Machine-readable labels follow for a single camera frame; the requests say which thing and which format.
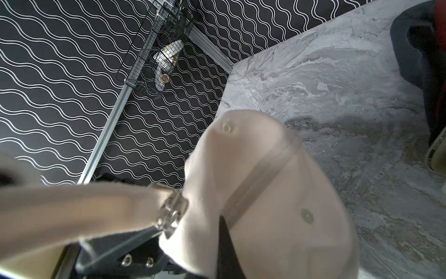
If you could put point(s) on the white item in black basket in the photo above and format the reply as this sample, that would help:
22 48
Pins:
166 60

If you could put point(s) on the cream baseball cap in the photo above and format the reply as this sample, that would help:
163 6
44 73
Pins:
285 218

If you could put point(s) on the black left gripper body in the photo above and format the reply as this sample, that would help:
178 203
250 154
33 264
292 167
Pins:
131 254

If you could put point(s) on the beige cap with black lettering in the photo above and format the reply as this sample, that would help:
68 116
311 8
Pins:
436 155

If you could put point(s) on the black wire mesh basket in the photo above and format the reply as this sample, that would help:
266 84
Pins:
156 48

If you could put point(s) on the aluminium corner frame post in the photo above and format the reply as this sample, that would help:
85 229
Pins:
202 41

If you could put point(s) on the dark grey cap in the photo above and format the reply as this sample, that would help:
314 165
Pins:
421 61

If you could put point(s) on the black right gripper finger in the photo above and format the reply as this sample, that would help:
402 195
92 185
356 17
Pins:
228 266

